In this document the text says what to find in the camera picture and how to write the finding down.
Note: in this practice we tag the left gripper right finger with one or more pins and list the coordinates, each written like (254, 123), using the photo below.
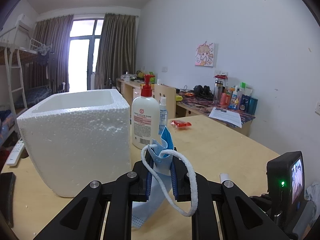
(225, 211)

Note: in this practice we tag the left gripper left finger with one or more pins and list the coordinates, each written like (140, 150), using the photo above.
(101, 211)

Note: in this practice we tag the blue face mask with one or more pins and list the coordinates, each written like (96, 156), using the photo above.
(157, 158)

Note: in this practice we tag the printed paper sheet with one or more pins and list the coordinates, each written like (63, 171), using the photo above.
(226, 116)

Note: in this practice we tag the white styrofoam box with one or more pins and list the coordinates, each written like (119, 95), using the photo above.
(76, 138)

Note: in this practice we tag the white remote control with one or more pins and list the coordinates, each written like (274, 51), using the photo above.
(15, 153)

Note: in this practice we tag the red snack packet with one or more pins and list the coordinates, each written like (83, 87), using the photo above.
(180, 124)

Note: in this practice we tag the black headphones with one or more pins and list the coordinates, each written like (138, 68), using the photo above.
(203, 92)

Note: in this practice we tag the white lotion pump bottle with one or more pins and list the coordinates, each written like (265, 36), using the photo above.
(145, 116)

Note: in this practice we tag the wooden desk with drawers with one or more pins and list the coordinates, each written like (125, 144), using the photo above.
(188, 106)

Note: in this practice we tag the blue spray bottle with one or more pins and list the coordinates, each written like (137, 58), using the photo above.
(163, 119)

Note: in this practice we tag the metal bunk bed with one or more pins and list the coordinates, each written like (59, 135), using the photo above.
(13, 57)

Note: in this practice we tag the wooden smiley chair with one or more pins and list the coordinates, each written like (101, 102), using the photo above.
(170, 94)

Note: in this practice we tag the right brown curtain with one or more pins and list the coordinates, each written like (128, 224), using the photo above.
(117, 49)

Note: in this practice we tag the brown curtain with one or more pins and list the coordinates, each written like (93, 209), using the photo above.
(55, 32)
(117, 49)

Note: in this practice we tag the balcony glass door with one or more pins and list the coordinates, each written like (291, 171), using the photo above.
(83, 54)

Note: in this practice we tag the left brown curtain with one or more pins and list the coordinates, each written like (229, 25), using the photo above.
(55, 32)

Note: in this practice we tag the anime wall picture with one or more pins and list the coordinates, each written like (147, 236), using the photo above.
(205, 55)

